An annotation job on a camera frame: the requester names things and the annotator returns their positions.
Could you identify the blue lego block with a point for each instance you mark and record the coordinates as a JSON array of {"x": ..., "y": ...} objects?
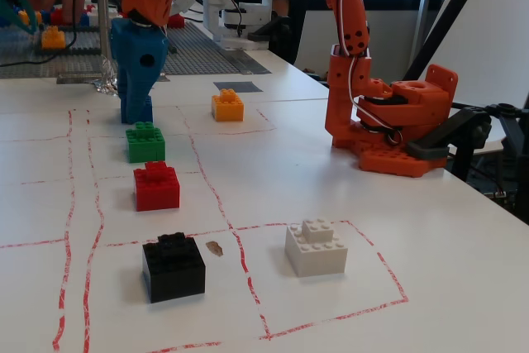
[{"x": 142, "y": 113}]

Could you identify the black table clamp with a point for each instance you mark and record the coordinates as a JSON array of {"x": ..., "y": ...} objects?
[{"x": 438, "y": 136}]

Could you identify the grey studded baseplate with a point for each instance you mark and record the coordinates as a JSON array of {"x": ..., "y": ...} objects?
[{"x": 198, "y": 55}]

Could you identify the yellow lego brick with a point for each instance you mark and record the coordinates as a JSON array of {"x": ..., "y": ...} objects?
[{"x": 29, "y": 17}]

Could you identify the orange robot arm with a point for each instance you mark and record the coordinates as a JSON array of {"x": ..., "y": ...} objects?
[{"x": 351, "y": 18}]

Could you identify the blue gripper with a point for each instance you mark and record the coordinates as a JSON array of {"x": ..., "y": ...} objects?
[{"x": 136, "y": 55}]

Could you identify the red lego brick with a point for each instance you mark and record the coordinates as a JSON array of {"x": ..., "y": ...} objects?
[
  {"x": 175, "y": 21},
  {"x": 62, "y": 16}
]

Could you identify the crumpled aluminium foil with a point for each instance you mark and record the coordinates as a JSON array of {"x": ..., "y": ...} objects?
[{"x": 105, "y": 80}]

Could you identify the silver duct tape strip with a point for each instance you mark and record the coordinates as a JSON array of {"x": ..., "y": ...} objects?
[{"x": 246, "y": 61}]

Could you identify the teal plastic tool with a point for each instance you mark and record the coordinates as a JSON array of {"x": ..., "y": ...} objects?
[{"x": 22, "y": 18}]

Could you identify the silver metal rod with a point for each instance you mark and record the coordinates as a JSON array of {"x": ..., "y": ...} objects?
[{"x": 103, "y": 6}]

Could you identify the brown stain crumb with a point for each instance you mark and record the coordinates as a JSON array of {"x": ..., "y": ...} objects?
[{"x": 215, "y": 248}]

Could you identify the black slanted pole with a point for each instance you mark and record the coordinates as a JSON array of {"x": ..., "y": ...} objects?
[{"x": 448, "y": 12}]

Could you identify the grey tape strip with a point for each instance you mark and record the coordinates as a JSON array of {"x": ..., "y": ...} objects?
[{"x": 78, "y": 78}]

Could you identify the red lego block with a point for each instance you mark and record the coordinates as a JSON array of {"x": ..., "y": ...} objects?
[{"x": 157, "y": 189}]

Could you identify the black lego block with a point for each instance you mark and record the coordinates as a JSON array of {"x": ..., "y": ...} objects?
[{"x": 173, "y": 270}]

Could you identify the grey tape marker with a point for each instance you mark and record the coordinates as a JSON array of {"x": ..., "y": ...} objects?
[{"x": 239, "y": 87}]

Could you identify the green lego block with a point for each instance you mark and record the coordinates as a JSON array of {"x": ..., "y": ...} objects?
[{"x": 145, "y": 144}]

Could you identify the white lego block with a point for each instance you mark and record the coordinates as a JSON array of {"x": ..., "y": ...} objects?
[{"x": 316, "y": 254}]

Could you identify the yellow lego block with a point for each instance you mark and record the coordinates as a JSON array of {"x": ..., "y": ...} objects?
[
  {"x": 53, "y": 39},
  {"x": 227, "y": 107}
]

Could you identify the dark clothed person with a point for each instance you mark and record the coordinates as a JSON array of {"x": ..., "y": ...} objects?
[{"x": 295, "y": 10}]

